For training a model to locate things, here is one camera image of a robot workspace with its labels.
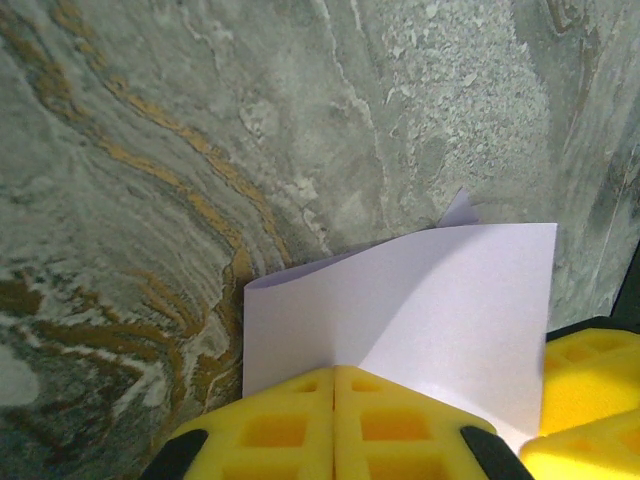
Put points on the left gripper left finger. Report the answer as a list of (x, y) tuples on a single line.
[(270, 430)]

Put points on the lilac square paper sheet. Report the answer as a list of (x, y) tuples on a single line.
[(425, 300)]

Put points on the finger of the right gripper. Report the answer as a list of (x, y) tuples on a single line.
[(600, 380), (590, 455)]

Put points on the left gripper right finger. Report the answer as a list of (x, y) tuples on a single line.
[(400, 435)]

